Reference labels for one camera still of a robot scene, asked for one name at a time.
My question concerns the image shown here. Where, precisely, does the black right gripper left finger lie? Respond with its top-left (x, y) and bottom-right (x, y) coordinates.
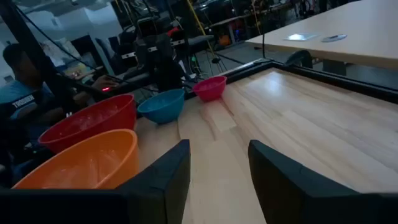
top-left (0, 139), bottom-right (191, 224)

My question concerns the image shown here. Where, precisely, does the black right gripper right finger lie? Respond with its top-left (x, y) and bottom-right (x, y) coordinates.
top-left (248, 139), bottom-right (398, 224)

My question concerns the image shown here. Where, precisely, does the large orange plastic bowl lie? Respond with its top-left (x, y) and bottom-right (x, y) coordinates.
top-left (12, 128), bottom-right (140, 190)

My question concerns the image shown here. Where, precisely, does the blue plastic bowl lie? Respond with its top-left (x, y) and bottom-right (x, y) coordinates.
top-left (137, 88), bottom-right (186, 124)

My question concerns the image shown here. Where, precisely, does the large red plastic bowl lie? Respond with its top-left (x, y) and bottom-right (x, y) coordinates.
top-left (37, 93), bottom-right (137, 154)

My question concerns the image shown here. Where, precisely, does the person's hand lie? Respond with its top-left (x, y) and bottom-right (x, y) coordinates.
top-left (91, 75), bottom-right (121, 93)

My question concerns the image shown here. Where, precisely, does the small pink plastic bowl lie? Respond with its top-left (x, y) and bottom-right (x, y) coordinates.
top-left (192, 75), bottom-right (228, 103)

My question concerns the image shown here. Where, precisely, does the black chair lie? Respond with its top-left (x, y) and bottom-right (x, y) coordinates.
top-left (284, 49), bottom-right (313, 69)

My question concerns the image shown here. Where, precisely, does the white flat sheet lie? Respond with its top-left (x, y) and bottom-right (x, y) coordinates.
top-left (283, 32), bottom-right (320, 42)

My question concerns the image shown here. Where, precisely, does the grey oval flat object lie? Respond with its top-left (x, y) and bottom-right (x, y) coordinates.
top-left (321, 34), bottom-right (348, 43)

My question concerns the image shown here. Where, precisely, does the person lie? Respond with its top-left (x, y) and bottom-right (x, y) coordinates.
top-left (0, 43), bottom-right (94, 189)

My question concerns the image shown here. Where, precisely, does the light wooden room table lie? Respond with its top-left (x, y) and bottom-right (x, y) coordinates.
top-left (245, 0), bottom-right (398, 71)

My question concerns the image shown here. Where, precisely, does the black table edge rail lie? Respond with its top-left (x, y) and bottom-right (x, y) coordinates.
top-left (183, 58), bottom-right (398, 105)

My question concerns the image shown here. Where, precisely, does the yellow cable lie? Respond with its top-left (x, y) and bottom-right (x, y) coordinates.
top-left (186, 0), bottom-right (218, 60)

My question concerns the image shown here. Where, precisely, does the black frame post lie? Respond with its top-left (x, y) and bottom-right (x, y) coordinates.
top-left (0, 0), bottom-right (63, 94)

